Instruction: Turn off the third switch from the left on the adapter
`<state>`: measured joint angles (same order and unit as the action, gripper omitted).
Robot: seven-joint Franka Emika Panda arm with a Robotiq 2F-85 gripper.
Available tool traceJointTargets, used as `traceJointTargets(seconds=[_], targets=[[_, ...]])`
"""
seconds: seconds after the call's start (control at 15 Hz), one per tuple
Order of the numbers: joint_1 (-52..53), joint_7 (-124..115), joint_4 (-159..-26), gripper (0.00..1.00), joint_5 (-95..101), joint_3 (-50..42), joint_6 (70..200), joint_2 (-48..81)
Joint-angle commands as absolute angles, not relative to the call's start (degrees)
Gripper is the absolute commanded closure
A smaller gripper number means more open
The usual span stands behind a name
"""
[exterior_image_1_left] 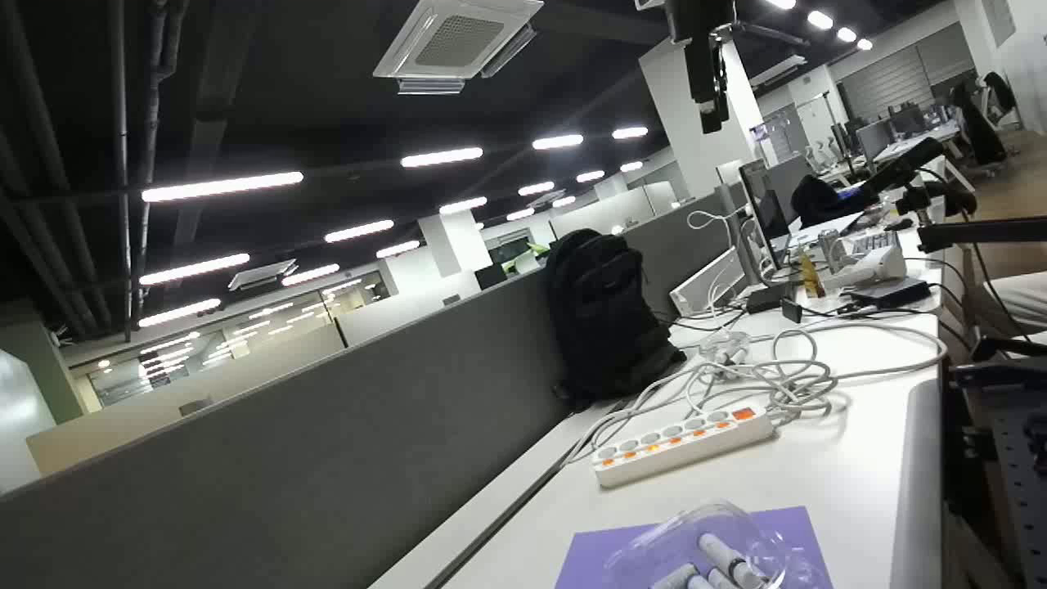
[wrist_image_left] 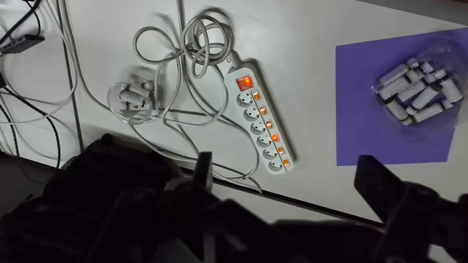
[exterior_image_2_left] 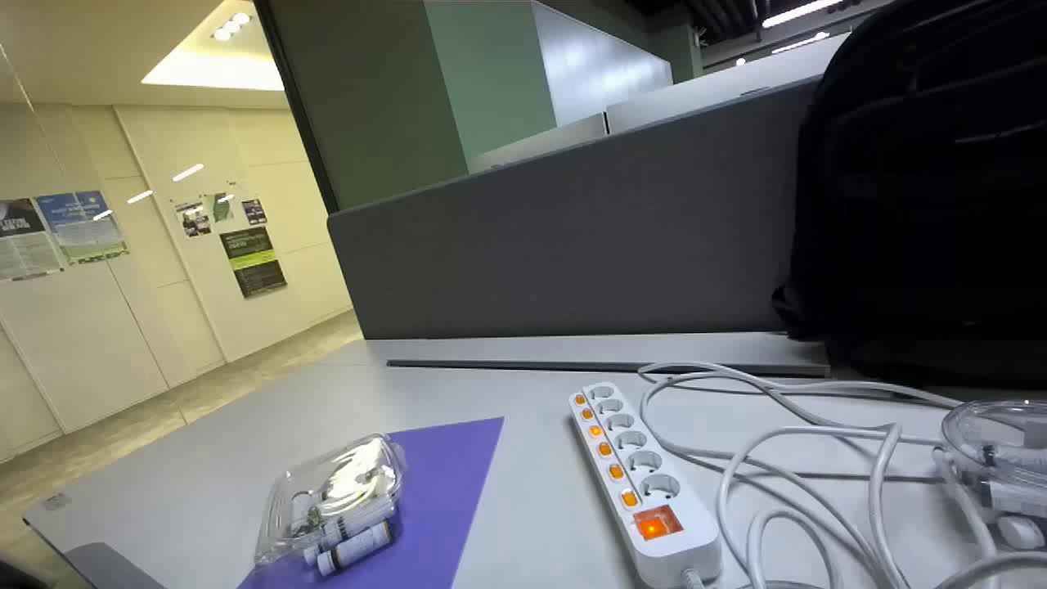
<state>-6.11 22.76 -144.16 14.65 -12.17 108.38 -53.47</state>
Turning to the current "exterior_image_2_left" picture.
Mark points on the dark green wall poster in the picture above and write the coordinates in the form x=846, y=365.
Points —
x=252, y=264

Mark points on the square ceiling light panel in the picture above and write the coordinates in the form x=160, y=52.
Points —
x=224, y=49

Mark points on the grey desk partition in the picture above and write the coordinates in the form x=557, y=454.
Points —
x=578, y=239

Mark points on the clear plastic box with adapters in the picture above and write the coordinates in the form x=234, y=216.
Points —
x=333, y=501

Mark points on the grey wall poster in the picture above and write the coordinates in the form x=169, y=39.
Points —
x=24, y=236

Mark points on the white multi-switch power strip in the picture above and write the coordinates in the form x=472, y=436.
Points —
x=640, y=479

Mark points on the black backpack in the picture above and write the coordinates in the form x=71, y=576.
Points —
x=929, y=196

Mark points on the small photo wall poster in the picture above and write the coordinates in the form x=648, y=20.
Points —
x=196, y=219
x=252, y=210

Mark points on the blue green wall poster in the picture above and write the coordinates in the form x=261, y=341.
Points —
x=83, y=222

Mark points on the small green wall poster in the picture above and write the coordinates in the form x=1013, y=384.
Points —
x=224, y=207

